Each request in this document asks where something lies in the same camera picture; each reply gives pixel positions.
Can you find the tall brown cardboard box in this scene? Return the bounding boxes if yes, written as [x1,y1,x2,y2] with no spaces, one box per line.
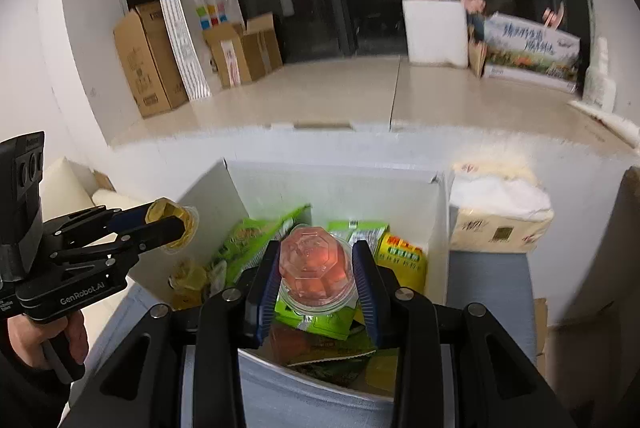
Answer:
[113,2,190,118]

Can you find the dark green snack packet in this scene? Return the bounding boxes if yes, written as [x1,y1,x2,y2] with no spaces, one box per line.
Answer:
[270,323,378,389]

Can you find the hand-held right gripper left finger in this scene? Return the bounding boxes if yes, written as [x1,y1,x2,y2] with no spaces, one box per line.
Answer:
[62,239,282,428]

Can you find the cream cushion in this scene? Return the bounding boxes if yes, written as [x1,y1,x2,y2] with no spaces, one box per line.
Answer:
[40,157,126,229]

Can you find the yellow snack packet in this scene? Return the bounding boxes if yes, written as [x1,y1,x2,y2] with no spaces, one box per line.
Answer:
[375,232,428,294]

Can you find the cardboard box with red label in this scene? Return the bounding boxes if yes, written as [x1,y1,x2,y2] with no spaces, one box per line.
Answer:
[202,22,253,89]

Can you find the open brown cardboard box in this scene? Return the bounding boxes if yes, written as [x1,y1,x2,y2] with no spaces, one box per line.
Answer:
[240,12,284,82]

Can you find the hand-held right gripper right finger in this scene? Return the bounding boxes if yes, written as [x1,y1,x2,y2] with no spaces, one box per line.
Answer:
[351,241,576,428]

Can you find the white plastic bag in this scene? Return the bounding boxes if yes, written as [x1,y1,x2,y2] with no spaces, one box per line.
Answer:
[567,98,640,144]

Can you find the cartoon figure cutout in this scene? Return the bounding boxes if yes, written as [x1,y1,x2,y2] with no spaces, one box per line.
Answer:
[457,0,488,76]

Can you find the pink jelly cup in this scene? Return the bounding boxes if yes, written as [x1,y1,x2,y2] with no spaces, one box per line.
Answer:
[276,223,358,313]

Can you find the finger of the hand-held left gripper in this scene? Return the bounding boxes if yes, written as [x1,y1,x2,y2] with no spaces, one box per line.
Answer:
[48,215,185,272]
[42,201,154,245]

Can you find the white paper bag coloured squares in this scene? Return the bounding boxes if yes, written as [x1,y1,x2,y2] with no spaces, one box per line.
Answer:
[172,0,246,39]

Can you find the flat brown cardboard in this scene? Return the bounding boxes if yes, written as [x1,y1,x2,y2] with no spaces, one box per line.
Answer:
[532,295,551,371]

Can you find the white foam block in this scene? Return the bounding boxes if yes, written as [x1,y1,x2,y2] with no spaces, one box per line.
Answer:
[402,0,470,68]

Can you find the yellow tissue pack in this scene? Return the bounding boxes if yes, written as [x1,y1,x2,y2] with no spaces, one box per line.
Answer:
[448,161,556,254]

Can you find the landscape printed carton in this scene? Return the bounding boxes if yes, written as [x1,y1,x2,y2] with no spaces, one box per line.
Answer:
[481,12,582,94]

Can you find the person's left hand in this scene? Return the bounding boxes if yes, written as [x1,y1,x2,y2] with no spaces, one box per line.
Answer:
[7,307,90,371]

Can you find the yellow jelly cup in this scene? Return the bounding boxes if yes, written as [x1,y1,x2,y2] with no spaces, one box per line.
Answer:
[146,201,200,254]
[169,258,211,309]

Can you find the grey-blue fabric seat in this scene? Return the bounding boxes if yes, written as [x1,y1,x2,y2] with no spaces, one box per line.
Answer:
[70,251,538,428]

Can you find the small yellow packet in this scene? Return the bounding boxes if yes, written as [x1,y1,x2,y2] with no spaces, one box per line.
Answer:
[362,350,401,394]

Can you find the white cardboard box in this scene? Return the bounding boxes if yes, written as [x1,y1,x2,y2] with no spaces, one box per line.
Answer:
[125,158,451,404]

